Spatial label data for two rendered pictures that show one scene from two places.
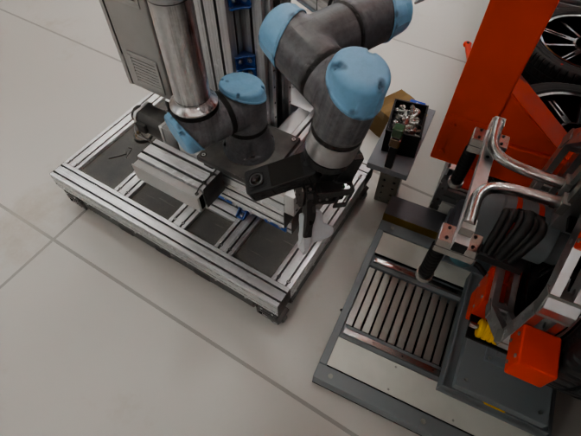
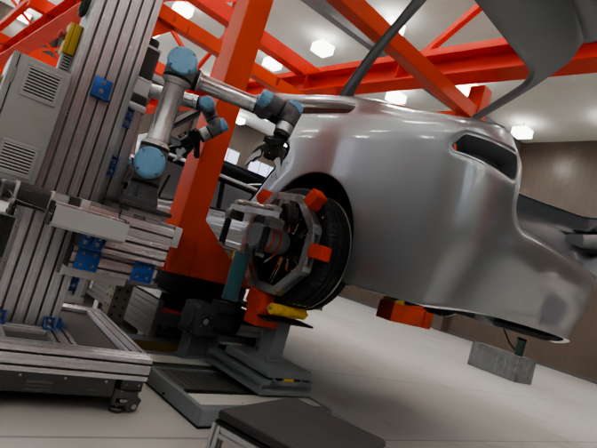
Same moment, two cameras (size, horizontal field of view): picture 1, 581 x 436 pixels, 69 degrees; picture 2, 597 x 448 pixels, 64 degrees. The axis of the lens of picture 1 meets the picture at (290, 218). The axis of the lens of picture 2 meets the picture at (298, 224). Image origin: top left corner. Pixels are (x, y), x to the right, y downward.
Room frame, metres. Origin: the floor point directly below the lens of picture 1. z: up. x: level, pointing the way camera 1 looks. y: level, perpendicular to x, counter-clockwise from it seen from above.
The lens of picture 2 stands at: (-0.48, 1.75, 0.76)
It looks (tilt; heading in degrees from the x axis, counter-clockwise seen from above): 5 degrees up; 292
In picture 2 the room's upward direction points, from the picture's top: 16 degrees clockwise
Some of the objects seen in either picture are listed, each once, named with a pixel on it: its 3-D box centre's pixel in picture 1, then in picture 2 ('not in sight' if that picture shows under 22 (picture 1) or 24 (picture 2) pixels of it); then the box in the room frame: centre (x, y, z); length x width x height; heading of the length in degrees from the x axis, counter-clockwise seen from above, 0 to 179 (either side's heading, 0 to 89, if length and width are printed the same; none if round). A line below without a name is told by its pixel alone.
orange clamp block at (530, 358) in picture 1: (532, 355); (319, 252); (0.27, -0.49, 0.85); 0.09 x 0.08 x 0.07; 154
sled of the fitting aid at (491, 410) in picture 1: (502, 346); (258, 371); (0.53, -0.80, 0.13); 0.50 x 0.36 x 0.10; 154
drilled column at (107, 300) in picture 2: (393, 168); (112, 312); (1.35, -0.49, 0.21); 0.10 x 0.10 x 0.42; 64
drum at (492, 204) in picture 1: (517, 227); (268, 238); (0.59, -0.56, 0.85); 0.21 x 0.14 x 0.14; 64
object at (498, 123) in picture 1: (535, 142); (259, 201); (0.70, -0.56, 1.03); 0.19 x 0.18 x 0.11; 64
